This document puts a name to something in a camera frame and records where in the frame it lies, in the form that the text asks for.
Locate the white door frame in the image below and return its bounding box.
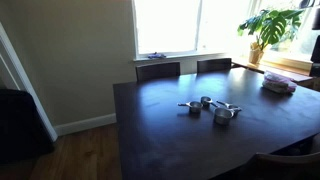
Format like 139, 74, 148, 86
0, 21, 59, 143

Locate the dark wooden chair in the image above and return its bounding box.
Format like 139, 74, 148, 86
239, 151, 320, 180

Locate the black furniture piece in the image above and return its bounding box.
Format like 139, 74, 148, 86
0, 88, 56, 165

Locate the half cup steel measuring cup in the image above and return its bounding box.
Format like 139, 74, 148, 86
177, 100, 204, 115

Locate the folded cloth on table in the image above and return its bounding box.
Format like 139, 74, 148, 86
261, 70, 298, 95

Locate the quarter cup steel measuring cup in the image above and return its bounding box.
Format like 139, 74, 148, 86
200, 95, 219, 109

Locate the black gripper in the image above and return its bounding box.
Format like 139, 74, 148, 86
309, 34, 320, 78

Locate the wooden window bench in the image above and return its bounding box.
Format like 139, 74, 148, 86
231, 56, 316, 90

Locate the left dark chair back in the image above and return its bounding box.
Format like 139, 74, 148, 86
135, 61, 181, 83

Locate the blue cloth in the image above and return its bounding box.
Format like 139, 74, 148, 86
147, 51, 167, 60

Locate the narrow white window frame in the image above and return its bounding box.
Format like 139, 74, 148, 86
249, 0, 320, 66

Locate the wide white window frame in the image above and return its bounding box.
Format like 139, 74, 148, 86
131, 0, 255, 62

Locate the green monstera plant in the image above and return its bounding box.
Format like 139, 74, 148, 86
237, 8, 304, 52

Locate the tan plant pot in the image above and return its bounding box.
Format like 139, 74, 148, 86
248, 41, 265, 65

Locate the right dark chair back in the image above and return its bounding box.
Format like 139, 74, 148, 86
196, 57, 233, 74

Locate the white baseboard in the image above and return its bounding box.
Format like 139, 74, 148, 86
53, 112, 118, 137

